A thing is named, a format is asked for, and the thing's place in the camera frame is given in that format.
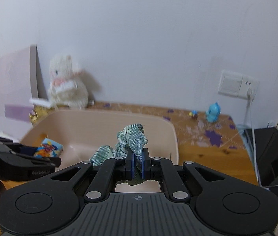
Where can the white wall switch socket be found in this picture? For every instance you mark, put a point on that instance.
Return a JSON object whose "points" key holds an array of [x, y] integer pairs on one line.
{"points": [[238, 85]]}

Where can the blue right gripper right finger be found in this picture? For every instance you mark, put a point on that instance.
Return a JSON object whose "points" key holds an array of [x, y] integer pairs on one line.
{"points": [[146, 164]]}

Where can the gold snack bag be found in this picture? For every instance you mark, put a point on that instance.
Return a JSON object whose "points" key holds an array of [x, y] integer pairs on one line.
{"points": [[37, 113]]}

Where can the black box beside table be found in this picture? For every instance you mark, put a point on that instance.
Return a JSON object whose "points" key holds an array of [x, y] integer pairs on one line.
{"points": [[266, 140]]}

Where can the small duck figurine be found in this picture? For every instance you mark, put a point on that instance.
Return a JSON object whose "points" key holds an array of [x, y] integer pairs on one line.
{"points": [[193, 114]]}

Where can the beige plastic storage basket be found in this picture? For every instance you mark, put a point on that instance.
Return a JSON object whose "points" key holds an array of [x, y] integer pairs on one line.
{"points": [[82, 132]]}

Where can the blue bird figurine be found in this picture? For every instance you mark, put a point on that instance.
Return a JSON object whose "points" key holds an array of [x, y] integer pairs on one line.
{"points": [[212, 114]]}

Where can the white plush lamb toy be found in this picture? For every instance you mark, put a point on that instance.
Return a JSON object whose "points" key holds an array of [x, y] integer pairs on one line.
{"points": [[66, 84]]}

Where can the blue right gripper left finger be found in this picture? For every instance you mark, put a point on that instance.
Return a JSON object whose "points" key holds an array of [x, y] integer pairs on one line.
{"points": [[130, 165]]}

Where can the green checkered cloth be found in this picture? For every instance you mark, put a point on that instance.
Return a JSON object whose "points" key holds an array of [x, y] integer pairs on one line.
{"points": [[130, 138]]}

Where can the colourful cartoon card pack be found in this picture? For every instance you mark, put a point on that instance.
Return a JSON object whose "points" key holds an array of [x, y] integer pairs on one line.
{"points": [[49, 149]]}

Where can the white open cardboard box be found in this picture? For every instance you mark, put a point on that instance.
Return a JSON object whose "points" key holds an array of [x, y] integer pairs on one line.
{"points": [[42, 103]]}

